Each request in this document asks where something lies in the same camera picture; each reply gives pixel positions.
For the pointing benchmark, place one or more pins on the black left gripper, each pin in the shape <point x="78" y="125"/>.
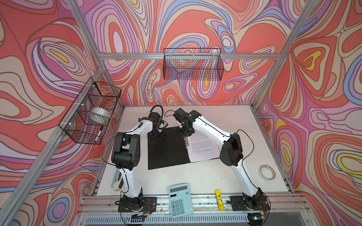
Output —
<point x="161" y="138"/>

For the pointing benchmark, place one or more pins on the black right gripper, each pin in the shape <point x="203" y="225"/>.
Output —
<point x="182" y="135"/>

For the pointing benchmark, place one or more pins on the black file folder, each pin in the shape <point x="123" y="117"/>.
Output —
<point x="172" y="152"/>

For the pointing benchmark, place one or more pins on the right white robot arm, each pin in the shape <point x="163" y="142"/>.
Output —
<point x="231" y="151"/>

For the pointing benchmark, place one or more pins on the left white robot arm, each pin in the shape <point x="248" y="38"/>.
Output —
<point x="126" y="153"/>

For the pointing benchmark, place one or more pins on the black marker in basket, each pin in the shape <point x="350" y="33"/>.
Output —
<point x="98" y="135"/>

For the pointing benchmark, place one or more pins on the grey stapler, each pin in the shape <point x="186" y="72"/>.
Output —
<point x="117" y="182"/>

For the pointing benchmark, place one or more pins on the white tape roll in basket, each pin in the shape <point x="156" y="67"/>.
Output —
<point x="101" y="111"/>

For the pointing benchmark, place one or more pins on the teal calculator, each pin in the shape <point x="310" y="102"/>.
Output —
<point x="180" y="200"/>

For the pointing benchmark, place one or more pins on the clear tape roll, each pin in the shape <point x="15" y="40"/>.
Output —
<point x="267" y="173"/>

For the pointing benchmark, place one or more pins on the yellow glue stick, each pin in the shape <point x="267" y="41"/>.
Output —
<point x="219" y="200"/>

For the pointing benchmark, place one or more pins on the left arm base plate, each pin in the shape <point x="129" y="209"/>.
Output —
<point x="143" y="204"/>

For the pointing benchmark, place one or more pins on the back black wire basket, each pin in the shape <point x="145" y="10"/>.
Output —
<point x="197" y="64"/>

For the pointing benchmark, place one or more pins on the black wire basket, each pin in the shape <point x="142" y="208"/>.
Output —
<point x="79" y="123"/>
<point x="197" y="64"/>

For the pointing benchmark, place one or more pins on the left black wire basket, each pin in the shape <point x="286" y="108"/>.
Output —
<point x="79" y="123"/>

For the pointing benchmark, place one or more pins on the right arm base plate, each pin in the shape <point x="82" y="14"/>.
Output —
<point x="241" y="203"/>

